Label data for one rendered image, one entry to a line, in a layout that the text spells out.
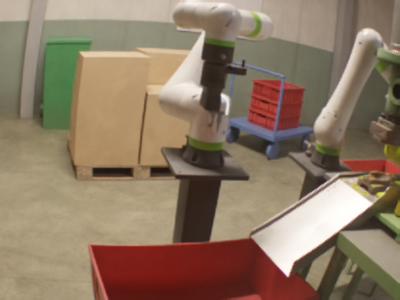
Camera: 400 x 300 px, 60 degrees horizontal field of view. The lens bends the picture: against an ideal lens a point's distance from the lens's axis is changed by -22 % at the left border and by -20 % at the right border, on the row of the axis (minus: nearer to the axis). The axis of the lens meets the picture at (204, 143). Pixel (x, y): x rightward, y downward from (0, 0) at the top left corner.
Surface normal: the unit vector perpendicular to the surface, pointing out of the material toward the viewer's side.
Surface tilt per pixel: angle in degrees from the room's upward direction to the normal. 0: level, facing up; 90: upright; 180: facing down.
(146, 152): 90
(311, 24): 90
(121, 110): 90
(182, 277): 90
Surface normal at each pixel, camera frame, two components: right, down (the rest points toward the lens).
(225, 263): 0.37, 0.33
